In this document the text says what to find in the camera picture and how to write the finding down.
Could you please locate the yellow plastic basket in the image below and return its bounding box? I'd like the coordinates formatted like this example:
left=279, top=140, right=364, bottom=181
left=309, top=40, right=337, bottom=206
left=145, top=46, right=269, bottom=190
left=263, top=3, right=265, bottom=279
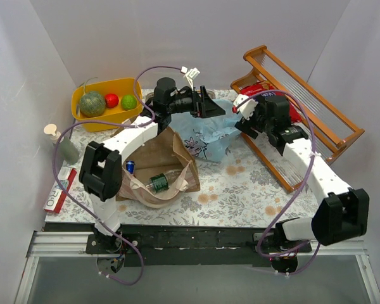
left=71, top=78, right=143, bottom=124

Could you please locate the orange wooden rack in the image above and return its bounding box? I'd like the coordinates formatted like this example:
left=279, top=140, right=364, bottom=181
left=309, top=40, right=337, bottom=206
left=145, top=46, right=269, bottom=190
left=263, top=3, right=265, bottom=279
left=231, top=46, right=364, bottom=193

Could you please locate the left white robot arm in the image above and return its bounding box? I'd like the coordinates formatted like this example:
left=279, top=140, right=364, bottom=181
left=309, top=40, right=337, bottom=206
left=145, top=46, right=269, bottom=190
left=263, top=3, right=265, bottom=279
left=79, top=77, right=225, bottom=253

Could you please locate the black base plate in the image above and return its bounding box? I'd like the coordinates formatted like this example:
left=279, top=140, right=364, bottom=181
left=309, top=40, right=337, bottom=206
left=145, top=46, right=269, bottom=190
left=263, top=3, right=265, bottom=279
left=85, top=225, right=314, bottom=269

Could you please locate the silver metal tray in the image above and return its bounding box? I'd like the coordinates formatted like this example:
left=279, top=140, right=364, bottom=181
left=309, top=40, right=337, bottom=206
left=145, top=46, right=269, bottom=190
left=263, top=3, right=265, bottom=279
left=141, top=89, right=216, bottom=101

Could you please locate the white paper leaflet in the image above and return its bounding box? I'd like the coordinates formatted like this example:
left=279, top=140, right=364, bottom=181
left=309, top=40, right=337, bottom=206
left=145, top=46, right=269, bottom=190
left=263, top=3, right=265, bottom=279
left=43, top=167, right=77, bottom=213

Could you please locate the floral table mat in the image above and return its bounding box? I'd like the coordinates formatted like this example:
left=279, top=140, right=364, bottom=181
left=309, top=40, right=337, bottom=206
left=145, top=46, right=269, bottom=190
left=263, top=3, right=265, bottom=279
left=44, top=88, right=336, bottom=229

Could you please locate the light blue plastic bag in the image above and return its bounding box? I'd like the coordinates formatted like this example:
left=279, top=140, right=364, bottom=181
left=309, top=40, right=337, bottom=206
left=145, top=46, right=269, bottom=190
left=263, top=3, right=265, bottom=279
left=169, top=99, right=240, bottom=162

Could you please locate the green melon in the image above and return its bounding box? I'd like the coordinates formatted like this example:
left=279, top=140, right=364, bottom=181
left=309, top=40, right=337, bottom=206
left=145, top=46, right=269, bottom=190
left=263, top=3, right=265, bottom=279
left=78, top=77, right=106, bottom=118

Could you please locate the green lime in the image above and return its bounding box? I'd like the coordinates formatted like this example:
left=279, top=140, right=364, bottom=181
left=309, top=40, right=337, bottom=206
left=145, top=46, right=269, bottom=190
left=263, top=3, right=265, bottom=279
left=120, top=94, right=137, bottom=111

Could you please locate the green pump bottle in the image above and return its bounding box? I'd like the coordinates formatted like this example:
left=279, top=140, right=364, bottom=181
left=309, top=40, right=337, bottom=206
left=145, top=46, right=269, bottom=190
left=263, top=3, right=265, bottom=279
left=44, top=123, right=79, bottom=165

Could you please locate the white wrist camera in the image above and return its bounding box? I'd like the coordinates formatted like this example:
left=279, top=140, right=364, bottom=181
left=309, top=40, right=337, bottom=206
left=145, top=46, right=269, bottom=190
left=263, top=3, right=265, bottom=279
left=232, top=94, right=257, bottom=120
left=180, top=66, right=200, bottom=91

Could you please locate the brown burlap tote bag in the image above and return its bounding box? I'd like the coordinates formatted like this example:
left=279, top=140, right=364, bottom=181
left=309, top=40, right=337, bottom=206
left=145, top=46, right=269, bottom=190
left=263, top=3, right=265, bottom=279
left=117, top=127, right=200, bottom=208

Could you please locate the aluminium frame rail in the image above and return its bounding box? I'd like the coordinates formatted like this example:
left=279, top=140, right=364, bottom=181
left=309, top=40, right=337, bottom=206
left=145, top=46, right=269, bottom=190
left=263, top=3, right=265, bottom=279
left=28, top=232, right=369, bottom=257

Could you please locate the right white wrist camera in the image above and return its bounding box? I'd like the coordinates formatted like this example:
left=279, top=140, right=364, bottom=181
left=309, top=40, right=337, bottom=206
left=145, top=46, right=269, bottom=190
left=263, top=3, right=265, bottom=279
left=232, top=94, right=257, bottom=120

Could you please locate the red apple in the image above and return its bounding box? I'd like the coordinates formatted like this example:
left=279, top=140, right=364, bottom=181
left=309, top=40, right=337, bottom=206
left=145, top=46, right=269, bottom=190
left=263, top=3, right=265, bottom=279
left=104, top=93, right=120, bottom=108

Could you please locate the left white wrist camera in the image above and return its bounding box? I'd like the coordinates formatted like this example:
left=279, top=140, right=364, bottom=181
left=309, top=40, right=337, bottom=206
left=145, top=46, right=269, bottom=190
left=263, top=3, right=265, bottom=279
left=180, top=66, right=200, bottom=91

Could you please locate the clear plastic water bottle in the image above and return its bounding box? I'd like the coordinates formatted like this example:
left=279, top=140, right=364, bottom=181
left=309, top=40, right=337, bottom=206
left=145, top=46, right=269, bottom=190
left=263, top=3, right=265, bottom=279
left=145, top=169, right=182, bottom=194

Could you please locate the red cookie packet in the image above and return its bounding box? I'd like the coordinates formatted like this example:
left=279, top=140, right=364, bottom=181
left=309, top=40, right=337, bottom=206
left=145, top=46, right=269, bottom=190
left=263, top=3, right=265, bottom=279
left=240, top=80, right=302, bottom=124

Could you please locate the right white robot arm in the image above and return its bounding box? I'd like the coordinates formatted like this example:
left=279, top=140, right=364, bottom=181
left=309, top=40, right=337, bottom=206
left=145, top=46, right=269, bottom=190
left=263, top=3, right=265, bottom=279
left=232, top=89, right=370, bottom=252

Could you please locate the blue drink can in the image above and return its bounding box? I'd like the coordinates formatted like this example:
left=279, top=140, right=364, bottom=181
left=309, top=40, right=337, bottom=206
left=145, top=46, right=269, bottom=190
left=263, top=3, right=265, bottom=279
left=125, top=160, right=135, bottom=174

